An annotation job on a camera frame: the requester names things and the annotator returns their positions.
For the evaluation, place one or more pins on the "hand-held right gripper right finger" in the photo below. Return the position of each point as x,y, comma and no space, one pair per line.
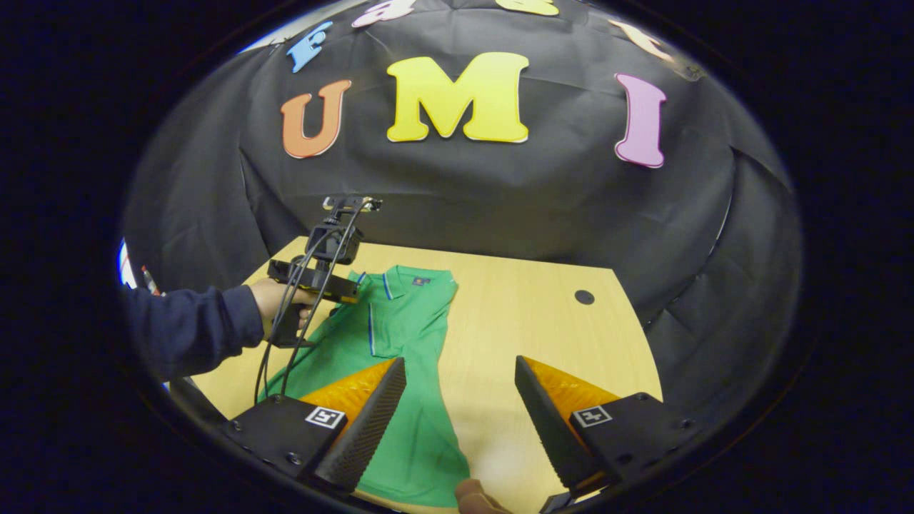
550,428

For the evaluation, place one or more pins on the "black table grommet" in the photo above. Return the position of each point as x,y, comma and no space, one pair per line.
584,297

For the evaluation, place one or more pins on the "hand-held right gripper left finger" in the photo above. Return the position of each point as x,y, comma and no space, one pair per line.
375,421

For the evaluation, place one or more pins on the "green T-shirt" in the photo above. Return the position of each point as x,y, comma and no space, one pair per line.
414,428

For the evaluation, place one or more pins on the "white board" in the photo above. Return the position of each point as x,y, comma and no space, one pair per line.
123,264

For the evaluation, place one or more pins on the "small red label bottle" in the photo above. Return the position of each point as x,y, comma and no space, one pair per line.
148,280

